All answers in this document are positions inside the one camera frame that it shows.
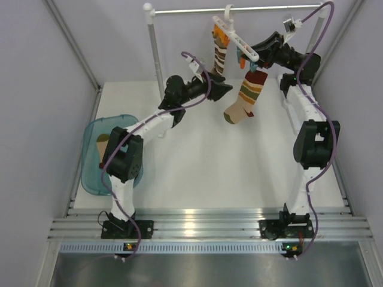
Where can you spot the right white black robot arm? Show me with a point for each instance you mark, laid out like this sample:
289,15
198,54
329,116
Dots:
315,137

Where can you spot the brown white striped sock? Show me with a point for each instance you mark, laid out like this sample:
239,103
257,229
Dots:
220,51

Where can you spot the perforated cable duct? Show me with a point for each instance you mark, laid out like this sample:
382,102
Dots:
180,248

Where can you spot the teal plastic basin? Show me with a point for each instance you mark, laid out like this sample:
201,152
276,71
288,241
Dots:
90,156

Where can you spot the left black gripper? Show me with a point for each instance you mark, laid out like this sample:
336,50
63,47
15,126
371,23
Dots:
216,89

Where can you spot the aluminium mounting rail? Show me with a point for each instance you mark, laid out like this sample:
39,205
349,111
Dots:
335,224

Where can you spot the white metal drying rack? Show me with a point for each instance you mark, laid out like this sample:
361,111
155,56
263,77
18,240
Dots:
155,45

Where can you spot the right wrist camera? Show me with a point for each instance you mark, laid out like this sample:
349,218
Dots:
291,26

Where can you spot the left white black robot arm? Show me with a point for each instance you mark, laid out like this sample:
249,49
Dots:
123,157

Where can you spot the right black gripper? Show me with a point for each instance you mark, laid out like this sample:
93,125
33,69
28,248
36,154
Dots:
267,58

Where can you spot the orange clothes peg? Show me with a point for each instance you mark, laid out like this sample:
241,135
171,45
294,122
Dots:
217,32
224,39
242,63

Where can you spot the teal clothes peg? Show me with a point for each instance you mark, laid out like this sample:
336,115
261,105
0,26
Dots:
253,67
238,54

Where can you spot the tan striped sock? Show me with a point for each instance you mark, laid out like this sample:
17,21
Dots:
249,92
101,144

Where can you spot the white clip hanger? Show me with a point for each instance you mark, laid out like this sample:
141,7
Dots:
227,27

